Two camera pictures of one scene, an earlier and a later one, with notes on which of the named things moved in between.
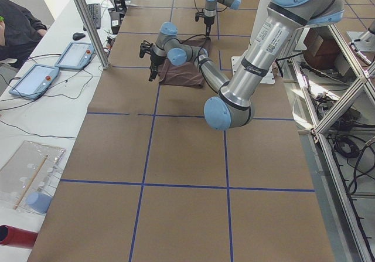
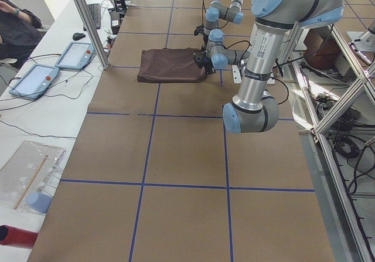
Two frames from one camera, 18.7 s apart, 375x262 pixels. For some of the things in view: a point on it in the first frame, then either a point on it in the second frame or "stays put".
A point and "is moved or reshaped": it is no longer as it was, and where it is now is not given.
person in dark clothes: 20,32 stays put
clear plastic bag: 31,169 stays put
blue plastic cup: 39,202 stays put
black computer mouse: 78,36 stays put
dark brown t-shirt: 186,74 is moved or reshaped
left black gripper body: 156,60 to 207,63
